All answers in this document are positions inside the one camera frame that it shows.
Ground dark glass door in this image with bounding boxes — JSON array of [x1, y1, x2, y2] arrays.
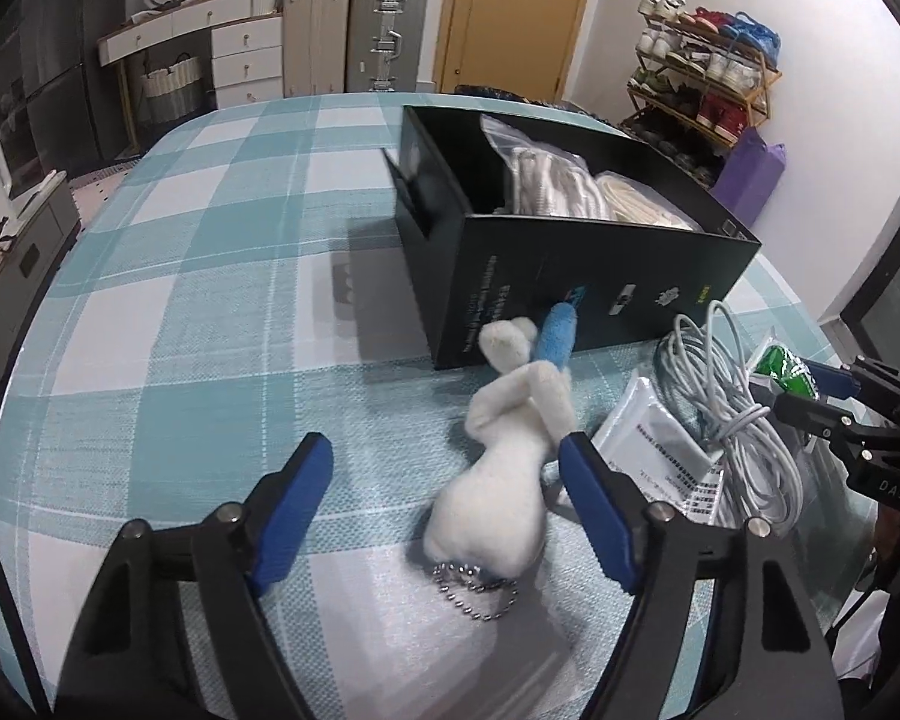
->
[[840, 187, 900, 383]]

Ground wooden door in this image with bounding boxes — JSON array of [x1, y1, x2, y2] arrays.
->
[[431, 0, 602, 100]]

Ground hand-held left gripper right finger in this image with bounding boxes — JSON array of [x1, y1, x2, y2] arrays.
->
[[557, 431, 845, 720]]

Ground black cardboard box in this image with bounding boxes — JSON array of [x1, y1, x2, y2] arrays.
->
[[381, 103, 764, 371]]

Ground grey refrigerator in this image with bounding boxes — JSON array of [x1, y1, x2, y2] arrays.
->
[[0, 0, 132, 188]]

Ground grey low cabinet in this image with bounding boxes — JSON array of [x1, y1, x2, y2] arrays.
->
[[0, 172, 80, 406]]

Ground white plush toy keychain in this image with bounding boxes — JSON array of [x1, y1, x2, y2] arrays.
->
[[418, 301, 582, 620]]

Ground teal checkered tablecloth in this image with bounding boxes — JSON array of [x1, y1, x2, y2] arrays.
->
[[0, 88, 882, 720]]

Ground silver suitcase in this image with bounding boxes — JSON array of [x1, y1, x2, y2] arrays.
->
[[345, 0, 430, 93]]

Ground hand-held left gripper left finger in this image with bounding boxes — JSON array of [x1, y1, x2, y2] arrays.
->
[[66, 431, 336, 720]]

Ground purple bag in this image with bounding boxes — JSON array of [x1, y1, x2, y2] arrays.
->
[[709, 127, 788, 226]]

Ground dark doormat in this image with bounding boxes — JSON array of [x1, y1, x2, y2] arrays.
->
[[454, 82, 563, 107]]

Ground bagged white rope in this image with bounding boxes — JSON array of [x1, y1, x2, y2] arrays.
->
[[480, 114, 620, 222]]

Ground red white printed packet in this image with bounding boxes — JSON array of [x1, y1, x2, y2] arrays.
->
[[547, 375, 728, 533]]

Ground beige suitcase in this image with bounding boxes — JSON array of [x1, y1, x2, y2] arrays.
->
[[281, 0, 355, 98]]

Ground cream rope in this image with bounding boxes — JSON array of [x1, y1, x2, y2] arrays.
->
[[594, 171, 702, 232]]

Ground wooden shoe rack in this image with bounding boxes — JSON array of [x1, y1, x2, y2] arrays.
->
[[619, 0, 785, 188]]

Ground green packet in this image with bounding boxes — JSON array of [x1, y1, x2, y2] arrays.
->
[[750, 341, 822, 398]]

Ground white cable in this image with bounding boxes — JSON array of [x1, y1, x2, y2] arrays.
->
[[656, 300, 803, 533]]

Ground white woven basket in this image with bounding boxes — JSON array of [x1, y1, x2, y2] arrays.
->
[[136, 52, 209, 121]]

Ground rows of racked shoes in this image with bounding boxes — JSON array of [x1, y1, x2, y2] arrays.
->
[[622, 0, 782, 181]]

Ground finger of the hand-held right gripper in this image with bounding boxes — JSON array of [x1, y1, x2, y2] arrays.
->
[[750, 384, 878, 458], [804, 355, 900, 425]]

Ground white desk with drawers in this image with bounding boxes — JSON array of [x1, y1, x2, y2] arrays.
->
[[96, 0, 286, 107]]

